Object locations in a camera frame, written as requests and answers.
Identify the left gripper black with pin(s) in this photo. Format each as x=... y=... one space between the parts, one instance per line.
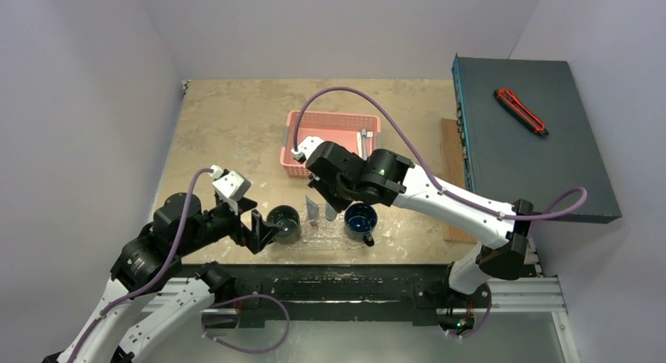
x=261 y=232

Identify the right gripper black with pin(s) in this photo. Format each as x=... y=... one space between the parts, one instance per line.
x=327 y=185

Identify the dark green mug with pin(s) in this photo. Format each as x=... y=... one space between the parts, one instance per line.
x=288 y=219

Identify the white toothpaste black cap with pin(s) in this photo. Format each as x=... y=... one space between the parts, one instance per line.
x=330 y=213

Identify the pink plastic basket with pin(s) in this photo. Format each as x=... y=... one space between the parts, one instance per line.
x=330 y=126

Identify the dark blue mug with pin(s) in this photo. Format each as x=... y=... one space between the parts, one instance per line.
x=360 y=220

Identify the clear acrylic holder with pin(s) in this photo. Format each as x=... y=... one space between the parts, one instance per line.
x=326 y=232

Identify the clear textured oval tray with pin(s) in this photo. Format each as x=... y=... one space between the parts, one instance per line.
x=343 y=244

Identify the white toothpaste red cap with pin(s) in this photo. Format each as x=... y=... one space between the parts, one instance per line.
x=312 y=212

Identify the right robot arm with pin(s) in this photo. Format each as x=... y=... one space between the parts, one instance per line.
x=501 y=239

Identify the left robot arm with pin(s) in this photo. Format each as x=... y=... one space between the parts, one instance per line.
x=114 y=333

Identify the toothbrush white blue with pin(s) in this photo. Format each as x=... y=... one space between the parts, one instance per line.
x=364 y=143

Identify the dark grey metal box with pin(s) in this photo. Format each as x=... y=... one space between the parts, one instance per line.
x=503 y=160

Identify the red black utility knife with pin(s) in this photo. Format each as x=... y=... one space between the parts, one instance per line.
x=513 y=105

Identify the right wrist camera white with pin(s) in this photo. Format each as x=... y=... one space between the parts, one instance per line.
x=302 y=151

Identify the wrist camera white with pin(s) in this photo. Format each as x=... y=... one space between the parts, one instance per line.
x=302 y=151
x=230 y=186

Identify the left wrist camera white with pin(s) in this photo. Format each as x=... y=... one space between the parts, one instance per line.
x=230 y=186

